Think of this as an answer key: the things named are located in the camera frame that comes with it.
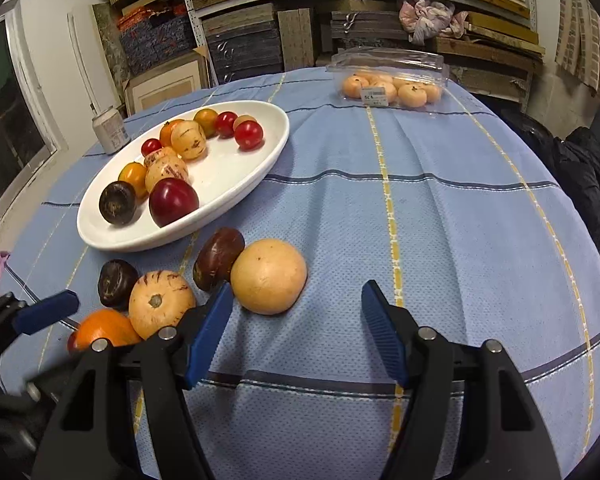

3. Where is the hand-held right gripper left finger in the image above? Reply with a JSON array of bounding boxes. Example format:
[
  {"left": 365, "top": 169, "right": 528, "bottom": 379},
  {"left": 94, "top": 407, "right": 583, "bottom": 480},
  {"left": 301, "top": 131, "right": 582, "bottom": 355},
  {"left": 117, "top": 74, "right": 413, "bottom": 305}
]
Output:
[{"left": 30, "top": 281, "right": 235, "bottom": 480}]

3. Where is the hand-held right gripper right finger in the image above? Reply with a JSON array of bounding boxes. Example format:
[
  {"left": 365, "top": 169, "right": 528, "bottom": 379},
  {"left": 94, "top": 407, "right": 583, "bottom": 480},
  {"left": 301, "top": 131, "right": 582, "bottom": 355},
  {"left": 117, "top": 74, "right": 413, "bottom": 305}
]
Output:
[{"left": 361, "top": 280, "right": 563, "bottom": 480}]

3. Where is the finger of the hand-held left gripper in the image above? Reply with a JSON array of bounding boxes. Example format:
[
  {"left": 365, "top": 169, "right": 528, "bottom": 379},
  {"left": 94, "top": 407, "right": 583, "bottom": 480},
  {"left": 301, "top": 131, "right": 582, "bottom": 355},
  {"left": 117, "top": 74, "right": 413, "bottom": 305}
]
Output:
[
  {"left": 0, "top": 289, "right": 80, "bottom": 361},
  {"left": 0, "top": 362, "right": 62, "bottom": 461}
]

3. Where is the dimpled orange mandarin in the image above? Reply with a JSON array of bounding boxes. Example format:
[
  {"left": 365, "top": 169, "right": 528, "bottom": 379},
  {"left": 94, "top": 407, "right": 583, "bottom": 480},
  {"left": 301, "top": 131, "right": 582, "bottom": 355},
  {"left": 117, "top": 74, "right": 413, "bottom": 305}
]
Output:
[{"left": 71, "top": 308, "right": 143, "bottom": 353}]

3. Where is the dark brown water chestnut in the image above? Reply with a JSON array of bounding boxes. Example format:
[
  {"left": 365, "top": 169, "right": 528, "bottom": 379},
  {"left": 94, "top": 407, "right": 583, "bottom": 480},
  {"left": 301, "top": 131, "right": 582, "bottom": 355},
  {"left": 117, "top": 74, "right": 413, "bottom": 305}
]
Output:
[
  {"left": 192, "top": 227, "right": 246, "bottom": 292},
  {"left": 97, "top": 259, "right": 140, "bottom": 311},
  {"left": 98, "top": 181, "right": 137, "bottom": 226}
]

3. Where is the pale yellow round fruit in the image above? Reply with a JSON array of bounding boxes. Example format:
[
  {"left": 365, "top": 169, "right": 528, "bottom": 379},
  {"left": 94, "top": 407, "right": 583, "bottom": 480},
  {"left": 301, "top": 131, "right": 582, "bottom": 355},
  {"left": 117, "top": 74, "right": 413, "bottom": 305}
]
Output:
[{"left": 230, "top": 239, "right": 308, "bottom": 316}]

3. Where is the large dark red plum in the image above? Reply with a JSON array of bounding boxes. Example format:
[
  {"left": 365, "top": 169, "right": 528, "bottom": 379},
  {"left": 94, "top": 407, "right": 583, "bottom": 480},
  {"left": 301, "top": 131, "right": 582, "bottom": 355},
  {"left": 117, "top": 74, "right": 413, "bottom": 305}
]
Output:
[{"left": 148, "top": 177, "right": 200, "bottom": 228}]

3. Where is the white oval plate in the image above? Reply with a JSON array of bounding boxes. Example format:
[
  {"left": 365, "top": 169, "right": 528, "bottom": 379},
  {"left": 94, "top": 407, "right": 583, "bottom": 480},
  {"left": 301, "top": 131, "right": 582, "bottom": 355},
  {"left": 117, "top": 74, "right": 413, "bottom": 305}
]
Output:
[{"left": 76, "top": 100, "right": 290, "bottom": 253}]

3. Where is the small yellow tomato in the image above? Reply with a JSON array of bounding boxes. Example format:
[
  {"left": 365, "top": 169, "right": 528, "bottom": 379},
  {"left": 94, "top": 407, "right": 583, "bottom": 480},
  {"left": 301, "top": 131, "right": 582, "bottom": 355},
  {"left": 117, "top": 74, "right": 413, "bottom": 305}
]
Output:
[
  {"left": 118, "top": 161, "right": 148, "bottom": 198},
  {"left": 193, "top": 108, "right": 219, "bottom": 138}
]

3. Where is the yellow striped pepino melon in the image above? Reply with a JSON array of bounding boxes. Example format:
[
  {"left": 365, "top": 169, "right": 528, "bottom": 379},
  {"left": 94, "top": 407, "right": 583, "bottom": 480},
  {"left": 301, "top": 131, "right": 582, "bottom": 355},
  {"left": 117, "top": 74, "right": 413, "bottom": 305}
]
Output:
[
  {"left": 145, "top": 157, "right": 190, "bottom": 193},
  {"left": 128, "top": 270, "right": 197, "bottom": 341},
  {"left": 144, "top": 146, "right": 188, "bottom": 168},
  {"left": 171, "top": 122, "right": 208, "bottom": 161}
]

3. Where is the orange mandarin with green stem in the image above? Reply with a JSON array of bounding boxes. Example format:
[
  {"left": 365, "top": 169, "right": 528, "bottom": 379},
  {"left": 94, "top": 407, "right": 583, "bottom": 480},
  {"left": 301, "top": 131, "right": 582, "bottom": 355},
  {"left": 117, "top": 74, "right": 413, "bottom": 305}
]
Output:
[{"left": 159, "top": 118, "right": 187, "bottom": 148}]

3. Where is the blue checked tablecloth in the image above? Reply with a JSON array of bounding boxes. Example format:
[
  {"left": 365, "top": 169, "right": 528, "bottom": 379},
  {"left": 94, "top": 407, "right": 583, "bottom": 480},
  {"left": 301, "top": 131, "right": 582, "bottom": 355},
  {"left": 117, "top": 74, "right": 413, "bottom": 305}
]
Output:
[{"left": 0, "top": 67, "right": 600, "bottom": 480}]

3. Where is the white framed dark window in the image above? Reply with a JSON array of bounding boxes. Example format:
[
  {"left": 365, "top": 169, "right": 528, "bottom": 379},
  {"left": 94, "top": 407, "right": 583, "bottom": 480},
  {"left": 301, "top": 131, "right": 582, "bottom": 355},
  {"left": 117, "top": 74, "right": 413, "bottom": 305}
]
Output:
[{"left": 0, "top": 14, "right": 61, "bottom": 241}]

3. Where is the white drink can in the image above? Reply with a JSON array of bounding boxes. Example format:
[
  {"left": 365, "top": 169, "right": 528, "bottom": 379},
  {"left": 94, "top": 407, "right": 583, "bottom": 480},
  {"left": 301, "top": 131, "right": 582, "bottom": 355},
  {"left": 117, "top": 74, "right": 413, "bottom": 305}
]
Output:
[{"left": 92, "top": 106, "right": 131, "bottom": 155}]

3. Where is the cluster of small peach mandarins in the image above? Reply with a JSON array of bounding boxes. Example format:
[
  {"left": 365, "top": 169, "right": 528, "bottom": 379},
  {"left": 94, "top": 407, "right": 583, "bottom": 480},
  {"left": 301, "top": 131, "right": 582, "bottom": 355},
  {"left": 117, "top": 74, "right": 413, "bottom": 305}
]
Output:
[{"left": 342, "top": 73, "right": 442, "bottom": 110}]

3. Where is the white leaning board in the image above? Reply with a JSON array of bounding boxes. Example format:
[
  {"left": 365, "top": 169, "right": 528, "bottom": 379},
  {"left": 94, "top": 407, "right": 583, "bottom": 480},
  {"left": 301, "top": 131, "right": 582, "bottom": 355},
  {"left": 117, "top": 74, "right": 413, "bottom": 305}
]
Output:
[{"left": 67, "top": 10, "right": 126, "bottom": 117}]

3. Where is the dark jacket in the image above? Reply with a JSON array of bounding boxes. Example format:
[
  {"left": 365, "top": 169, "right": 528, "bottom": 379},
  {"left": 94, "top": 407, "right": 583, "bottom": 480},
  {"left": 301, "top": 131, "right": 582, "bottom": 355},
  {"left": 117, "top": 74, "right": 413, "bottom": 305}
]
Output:
[{"left": 500, "top": 110, "right": 600, "bottom": 251}]

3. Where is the framed picture in cardboard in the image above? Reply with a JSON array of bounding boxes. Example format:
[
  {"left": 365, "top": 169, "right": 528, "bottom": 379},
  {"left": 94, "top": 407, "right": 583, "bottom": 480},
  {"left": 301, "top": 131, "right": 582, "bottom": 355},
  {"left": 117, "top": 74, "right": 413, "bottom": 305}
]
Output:
[{"left": 124, "top": 52, "right": 211, "bottom": 113}]

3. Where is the clear plastic clamshell box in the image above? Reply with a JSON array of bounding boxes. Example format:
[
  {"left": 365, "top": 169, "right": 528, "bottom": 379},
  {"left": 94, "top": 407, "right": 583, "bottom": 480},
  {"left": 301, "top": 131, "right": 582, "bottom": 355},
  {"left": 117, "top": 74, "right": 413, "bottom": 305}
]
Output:
[{"left": 327, "top": 50, "right": 451, "bottom": 111}]

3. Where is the green marble slab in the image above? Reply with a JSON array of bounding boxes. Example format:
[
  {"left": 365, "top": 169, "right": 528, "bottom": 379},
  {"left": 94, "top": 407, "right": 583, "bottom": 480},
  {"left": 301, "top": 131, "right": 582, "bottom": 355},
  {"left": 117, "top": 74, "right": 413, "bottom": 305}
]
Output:
[{"left": 92, "top": 2, "right": 131, "bottom": 82}]

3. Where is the stack of grey flat boxes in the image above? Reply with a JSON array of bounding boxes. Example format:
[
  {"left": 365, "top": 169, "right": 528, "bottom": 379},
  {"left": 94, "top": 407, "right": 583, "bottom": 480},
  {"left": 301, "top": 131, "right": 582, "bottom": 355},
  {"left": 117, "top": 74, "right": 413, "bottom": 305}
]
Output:
[{"left": 202, "top": 4, "right": 284, "bottom": 84}]

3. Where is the stack of patterned fabric boxes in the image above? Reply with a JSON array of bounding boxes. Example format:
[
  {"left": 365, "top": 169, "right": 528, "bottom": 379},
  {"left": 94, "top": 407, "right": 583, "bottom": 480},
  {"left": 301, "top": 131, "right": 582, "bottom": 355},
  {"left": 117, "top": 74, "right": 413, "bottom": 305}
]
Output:
[{"left": 117, "top": 7, "right": 201, "bottom": 78}]

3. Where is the stack of dark clasp boxes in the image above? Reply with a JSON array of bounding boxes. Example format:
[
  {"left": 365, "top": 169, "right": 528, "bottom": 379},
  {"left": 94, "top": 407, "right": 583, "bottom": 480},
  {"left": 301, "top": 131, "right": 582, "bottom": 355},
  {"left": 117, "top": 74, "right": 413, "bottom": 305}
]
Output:
[{"left": 330, "top": 10, "right": 406, "bottom": 54}]

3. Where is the upright woven wooden box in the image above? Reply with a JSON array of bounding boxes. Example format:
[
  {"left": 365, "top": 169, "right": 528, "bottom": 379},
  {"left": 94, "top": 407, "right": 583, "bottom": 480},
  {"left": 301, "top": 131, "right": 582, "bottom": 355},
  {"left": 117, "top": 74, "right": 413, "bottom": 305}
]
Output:
[{"left": 279, "top": 8, "right": 315, "bottom": 71}]

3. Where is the white metal shelving rack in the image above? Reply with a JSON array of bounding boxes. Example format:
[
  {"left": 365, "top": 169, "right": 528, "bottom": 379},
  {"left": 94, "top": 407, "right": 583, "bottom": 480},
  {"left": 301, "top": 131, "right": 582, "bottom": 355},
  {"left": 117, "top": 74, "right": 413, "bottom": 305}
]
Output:
[{"left": 175, "top": 0, "right": 536, "bottom": 83}]

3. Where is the pink crumpled plastic bag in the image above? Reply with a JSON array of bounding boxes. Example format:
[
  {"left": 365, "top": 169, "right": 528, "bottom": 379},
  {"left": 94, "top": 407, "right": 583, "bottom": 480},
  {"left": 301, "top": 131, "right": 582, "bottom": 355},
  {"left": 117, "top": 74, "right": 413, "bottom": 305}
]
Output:
[{"left": 399, "top": 0, "right": 469, "bottom": 44}]

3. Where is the stack of yellow wooden boxes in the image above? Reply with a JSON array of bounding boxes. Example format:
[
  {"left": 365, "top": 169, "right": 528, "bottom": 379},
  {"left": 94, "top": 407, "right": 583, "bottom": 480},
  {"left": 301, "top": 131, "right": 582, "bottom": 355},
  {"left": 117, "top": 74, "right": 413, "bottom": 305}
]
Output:
[{"left": 414, "top": 0, "right": 546, "bottom": 58}]

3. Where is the beige patterned curtain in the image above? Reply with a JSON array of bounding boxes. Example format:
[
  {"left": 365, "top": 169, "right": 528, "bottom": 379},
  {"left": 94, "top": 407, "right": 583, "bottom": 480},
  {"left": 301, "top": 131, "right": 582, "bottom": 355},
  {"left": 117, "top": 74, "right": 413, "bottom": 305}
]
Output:
[{"left": 555, "top": 0, "right": 600, "bottom": 107}]

